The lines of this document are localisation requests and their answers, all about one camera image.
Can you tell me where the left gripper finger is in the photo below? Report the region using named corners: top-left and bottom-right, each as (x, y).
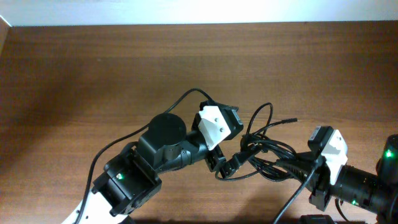
top-left (240, 134), bottom-right (258, 152)
top-left (220, 152), bottom-right (249, 178)

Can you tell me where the black USB cable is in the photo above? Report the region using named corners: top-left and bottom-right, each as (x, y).
top-left (241, 102), bottom-right (299, 150)
top-left (214, 136), bottom-right (308, 183)

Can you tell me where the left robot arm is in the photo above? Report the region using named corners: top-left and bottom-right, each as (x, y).
top-left (64, 111), bottom-right (250, 223)

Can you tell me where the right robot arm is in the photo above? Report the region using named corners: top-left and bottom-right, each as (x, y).
top-left (277, 134), bottom-right (397, 223)

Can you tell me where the left camera black cable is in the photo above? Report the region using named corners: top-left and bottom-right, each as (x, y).
top-left (74, 88), bottom-right (215, 224)

